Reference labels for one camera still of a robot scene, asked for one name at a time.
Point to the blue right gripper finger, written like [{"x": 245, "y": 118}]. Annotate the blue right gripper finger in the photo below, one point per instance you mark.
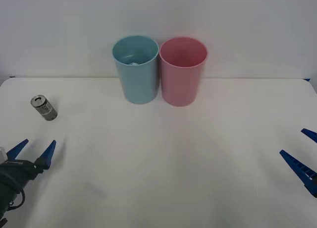
[
  {"x": 310, "y": 135},
  {"x": 301, "y": 169}
]

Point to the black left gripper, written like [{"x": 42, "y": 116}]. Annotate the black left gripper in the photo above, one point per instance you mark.
[{"x": 17, "y": 172}]

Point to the grey drink can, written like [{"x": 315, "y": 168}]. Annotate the grey drink can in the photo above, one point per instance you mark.
[{"x": 44, "y": 109}]

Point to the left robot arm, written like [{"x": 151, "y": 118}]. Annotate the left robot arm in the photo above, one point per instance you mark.
[{"x": 6, "y": 203}]

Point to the pale blue plastic bin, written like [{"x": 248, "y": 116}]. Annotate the pale blue plastic bin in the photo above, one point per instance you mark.
[{"x": 140, "y": 84}]

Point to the pink plastic bin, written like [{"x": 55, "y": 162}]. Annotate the pink plastic bin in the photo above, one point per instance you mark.
[{"x": 180, "y": 86}]

